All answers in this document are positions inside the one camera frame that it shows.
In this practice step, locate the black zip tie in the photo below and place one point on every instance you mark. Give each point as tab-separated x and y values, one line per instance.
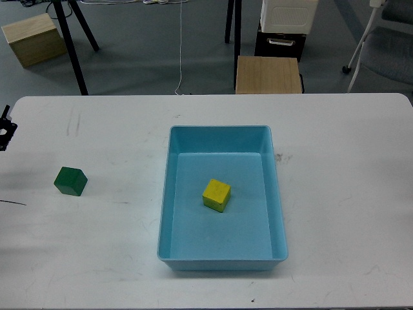
13	202

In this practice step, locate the green wooden block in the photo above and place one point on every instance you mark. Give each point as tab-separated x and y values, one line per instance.
71	181

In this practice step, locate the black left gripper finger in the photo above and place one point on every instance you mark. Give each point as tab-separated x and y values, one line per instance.
5	112

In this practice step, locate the yellow wooden block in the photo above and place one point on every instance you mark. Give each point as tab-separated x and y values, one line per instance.
216	195

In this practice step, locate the light wooden box left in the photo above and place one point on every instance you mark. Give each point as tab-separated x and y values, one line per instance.
34	40

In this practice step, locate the black table leg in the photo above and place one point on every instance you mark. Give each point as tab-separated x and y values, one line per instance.
233	22

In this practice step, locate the blue plastic bin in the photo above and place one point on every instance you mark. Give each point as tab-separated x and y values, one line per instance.
249	234

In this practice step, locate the grey office chair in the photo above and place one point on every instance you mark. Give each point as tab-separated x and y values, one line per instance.
385	51

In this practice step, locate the black storage crate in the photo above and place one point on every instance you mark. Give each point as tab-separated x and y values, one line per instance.
279	45

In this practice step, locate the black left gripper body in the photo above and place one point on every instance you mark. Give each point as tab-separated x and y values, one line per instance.
7	131

